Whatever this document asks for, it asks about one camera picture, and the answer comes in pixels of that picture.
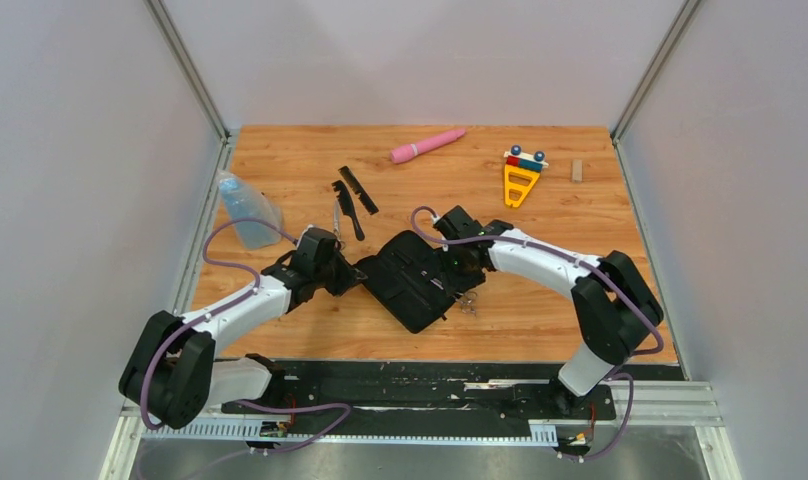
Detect silver thinning scissors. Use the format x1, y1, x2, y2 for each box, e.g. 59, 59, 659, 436
430, 278, 477, 315

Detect black zip tool case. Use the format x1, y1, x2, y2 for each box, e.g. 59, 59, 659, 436
356, 230, 456, 334

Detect black barber comb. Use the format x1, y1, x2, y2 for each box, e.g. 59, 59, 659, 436
338, 166, 379, 215

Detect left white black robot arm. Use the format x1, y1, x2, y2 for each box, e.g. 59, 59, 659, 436
119, 226, 367, 430

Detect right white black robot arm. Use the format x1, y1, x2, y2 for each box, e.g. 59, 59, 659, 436
432, 206, 664, 418

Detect colourful toy block bar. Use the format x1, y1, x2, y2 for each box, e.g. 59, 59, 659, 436
504, 145, 549, 173

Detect pink cylindrical wand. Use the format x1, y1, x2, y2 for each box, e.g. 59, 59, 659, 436
389, 128, 466, 164

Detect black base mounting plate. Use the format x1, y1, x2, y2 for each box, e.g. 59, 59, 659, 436
257, 360, 617, 438

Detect small wooden block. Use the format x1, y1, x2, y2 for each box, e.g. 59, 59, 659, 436
571, 159, 583, 183

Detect yellow triangular toy frame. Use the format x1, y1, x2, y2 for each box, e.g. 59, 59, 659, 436
503, 164, 541, 208

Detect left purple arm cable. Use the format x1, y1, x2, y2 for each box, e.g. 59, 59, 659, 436
138, 218, 354, 480

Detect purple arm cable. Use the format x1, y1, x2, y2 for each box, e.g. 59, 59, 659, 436
410, 205, 666, 463
138, 218, 354, 480

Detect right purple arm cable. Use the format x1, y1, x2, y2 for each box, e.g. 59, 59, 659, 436
410, 205, 666, 463

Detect aluminium front rail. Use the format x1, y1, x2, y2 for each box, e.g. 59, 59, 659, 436
100, 379, 741, 479

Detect left aluminium corner post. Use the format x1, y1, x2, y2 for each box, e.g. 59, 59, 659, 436
143, 0, 234, 144

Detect aluminium corner post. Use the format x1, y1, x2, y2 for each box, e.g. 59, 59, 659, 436
143, 0, 234, 144
610, 0, 704, 146

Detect right aluminium corner post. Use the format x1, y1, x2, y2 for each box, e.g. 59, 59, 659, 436
610, 0, 704, 146

